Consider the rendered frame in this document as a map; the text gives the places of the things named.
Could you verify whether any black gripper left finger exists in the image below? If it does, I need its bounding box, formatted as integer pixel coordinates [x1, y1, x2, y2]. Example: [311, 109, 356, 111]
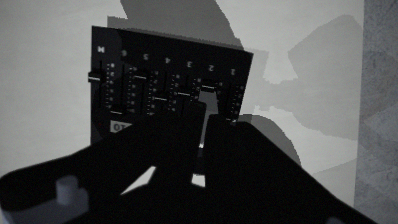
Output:
[0, 89, 208, 224]

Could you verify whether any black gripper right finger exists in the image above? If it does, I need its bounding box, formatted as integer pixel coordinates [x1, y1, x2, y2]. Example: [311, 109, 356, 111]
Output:
[201, 92, 378, 224]

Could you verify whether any black lighting desk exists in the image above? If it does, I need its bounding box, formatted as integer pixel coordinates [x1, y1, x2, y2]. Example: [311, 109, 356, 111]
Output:
[88, 26, 254, 145]

